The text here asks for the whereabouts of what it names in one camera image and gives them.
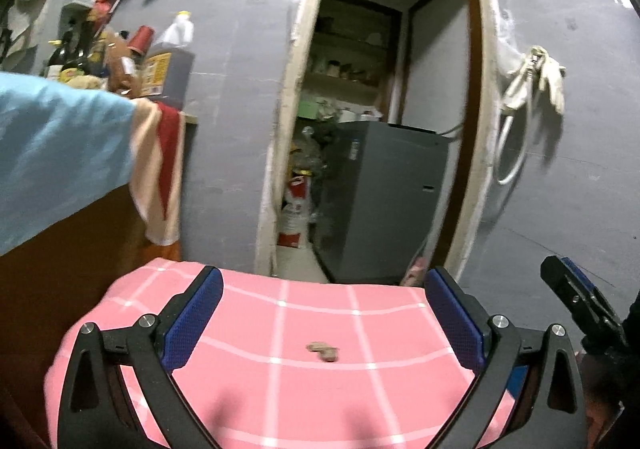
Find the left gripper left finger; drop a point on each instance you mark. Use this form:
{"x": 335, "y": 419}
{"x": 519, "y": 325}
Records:
{"x": 96, "y": 410}

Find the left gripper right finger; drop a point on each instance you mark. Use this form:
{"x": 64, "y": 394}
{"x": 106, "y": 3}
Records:
{"x": 525, "y": 391}

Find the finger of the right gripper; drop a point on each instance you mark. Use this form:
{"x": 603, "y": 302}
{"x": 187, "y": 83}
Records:
{"x": 585, "y": 286}
{"x": 604, "y": 335}

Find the brown nut shells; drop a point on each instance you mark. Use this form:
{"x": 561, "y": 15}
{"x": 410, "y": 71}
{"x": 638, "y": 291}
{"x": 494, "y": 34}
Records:
{"x": 325, "y": 352}

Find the brown wooden cabinet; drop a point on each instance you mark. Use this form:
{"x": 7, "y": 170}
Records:
{"x": 47, "y": 284}

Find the pink checked tablecloth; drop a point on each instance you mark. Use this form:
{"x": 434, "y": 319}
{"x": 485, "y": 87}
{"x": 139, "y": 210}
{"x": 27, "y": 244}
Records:
{"x": 253, "y": 384}

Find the cream rubber gloves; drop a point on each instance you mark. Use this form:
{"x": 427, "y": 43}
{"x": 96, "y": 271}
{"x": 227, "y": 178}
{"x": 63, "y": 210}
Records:
{"x": 538, "y": 73}

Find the grey washing machine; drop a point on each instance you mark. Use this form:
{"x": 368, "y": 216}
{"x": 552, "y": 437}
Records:
{"x": 380, "y": 189}

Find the blue striped towel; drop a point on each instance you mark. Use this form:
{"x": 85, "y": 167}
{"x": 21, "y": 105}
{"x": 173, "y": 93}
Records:
{"x": 63, "y": 148}

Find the large oil jug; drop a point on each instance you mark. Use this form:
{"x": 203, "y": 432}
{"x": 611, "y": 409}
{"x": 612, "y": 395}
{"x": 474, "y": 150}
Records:
{"x": 166, "y": 70}

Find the red cup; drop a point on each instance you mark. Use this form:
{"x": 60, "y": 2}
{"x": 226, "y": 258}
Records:
{"x": 141, "y": 40}

